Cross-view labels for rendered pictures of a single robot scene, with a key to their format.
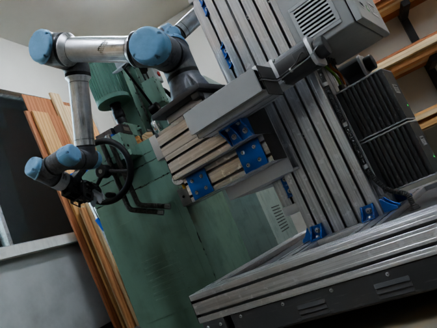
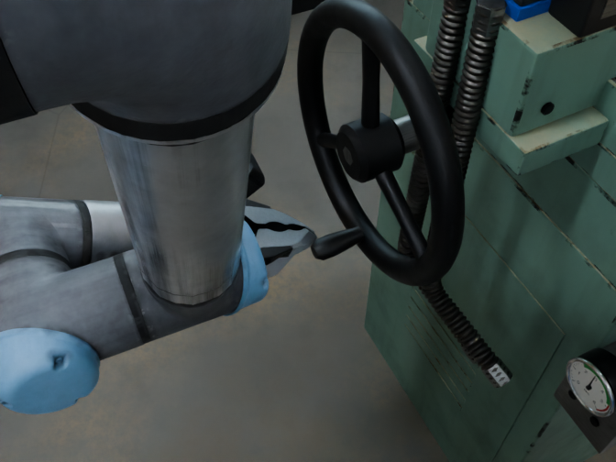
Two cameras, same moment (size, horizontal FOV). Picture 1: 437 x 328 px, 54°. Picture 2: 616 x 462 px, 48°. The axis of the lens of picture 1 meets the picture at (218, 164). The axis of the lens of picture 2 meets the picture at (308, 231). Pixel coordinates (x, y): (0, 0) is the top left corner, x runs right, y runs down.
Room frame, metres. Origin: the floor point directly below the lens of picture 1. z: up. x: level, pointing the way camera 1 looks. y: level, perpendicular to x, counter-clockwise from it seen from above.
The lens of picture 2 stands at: (1.44, 0.15, 1.29)
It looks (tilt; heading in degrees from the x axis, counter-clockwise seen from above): 52 degrees down; 47
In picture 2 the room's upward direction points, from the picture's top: straight up
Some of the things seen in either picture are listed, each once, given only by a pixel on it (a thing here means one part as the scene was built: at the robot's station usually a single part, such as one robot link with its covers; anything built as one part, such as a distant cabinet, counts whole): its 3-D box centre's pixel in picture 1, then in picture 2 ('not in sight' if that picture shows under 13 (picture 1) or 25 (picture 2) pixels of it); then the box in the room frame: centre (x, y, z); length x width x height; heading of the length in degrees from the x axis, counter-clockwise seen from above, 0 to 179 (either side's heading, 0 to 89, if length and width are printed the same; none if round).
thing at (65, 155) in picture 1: (66, 159); (59, 325); (1.49, 0.49, 0.82); 0.11 x 0.11 x 0.08; 70
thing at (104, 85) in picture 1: (104, 77); not in sight; (2.14, 0.37, 1.35); 0.18 x 0.18 x 0.31
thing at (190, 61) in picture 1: (174, 57); not in sight; (1.43, -0.01, 0.98); 0.13 x 0.12 x 0.14; 160
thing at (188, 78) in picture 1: (188, 87); not in sight; (1.43, -0.01, 0.87); 0.15 x 0.15 x 0.10
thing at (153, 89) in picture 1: (155, 92); not in sight; (2.30, 0.16, 1.22); 0.09 x 0.08 x 0.15; 164
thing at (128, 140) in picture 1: (118, 148); (535, 30); (1.95, 0.40, 0.91); 0.15 x 0.14 x 0.09; 74
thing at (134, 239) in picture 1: (185, 252); (588, 253); (2.26, 0.34, 0.35); 0.58 x 0.45 x 0.71; 164
